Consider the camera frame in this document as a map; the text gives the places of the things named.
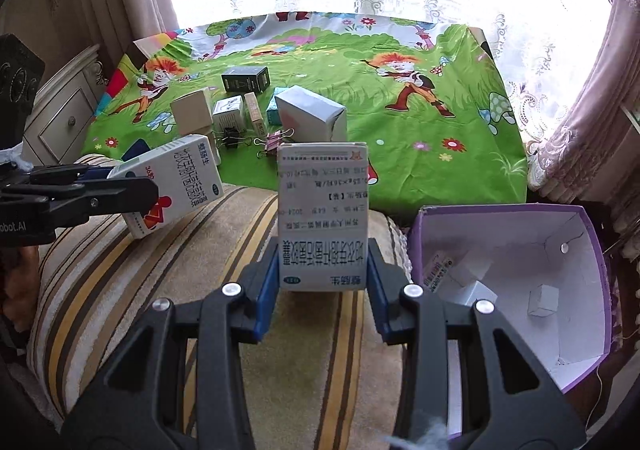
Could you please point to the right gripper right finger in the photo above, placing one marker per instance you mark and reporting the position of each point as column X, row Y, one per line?
column 469, row 380

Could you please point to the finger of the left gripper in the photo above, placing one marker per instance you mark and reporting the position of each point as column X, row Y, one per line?
column 35, row 204

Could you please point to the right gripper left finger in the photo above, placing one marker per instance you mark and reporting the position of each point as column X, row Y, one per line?
column 175, row 380

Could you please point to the white medicine box red figure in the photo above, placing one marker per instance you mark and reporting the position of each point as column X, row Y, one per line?
column 186, row 175

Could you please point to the beige cardboard box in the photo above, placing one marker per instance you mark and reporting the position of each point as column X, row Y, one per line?
column 192, row 113

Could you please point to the black binder clip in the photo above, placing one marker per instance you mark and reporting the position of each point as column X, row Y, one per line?
column 232, row 138

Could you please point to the white music box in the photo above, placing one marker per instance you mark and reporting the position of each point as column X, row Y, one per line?
column 228, row 113

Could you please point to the tan narrow box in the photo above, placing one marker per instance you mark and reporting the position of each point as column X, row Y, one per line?
column 256, row 118

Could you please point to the pink binder clip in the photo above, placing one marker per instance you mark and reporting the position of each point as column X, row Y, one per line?
column 270, row 144

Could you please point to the black product box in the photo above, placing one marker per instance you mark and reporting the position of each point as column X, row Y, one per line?
column 245, row 79

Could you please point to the teal foil box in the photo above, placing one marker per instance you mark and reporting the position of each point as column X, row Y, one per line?
column 272, row 111

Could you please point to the white medicine box grey text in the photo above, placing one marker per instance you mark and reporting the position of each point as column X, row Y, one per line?
column 323, row 211

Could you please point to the large white box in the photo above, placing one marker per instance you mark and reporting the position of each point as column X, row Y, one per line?
column 314, row 118

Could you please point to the white nightstand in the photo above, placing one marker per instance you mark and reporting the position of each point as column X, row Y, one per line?
column 64, row 107

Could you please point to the small white cube box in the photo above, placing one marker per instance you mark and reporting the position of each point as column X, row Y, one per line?
column 543, row 301

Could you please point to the dark blue small box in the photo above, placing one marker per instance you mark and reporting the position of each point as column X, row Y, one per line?
column 139, row 147

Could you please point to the purple cardboard box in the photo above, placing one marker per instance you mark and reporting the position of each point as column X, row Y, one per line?
column 502, row 252

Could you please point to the striped sofa cushion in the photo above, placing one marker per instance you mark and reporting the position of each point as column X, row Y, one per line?
column 319, row 375

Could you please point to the pink curtain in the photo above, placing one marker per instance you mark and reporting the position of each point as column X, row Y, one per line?
column 594, row 150

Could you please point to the green cartoon tablecloth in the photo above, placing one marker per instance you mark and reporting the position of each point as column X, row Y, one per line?
column 426, row 99

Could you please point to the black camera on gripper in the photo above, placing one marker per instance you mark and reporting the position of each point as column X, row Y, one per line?
column 21, row 71

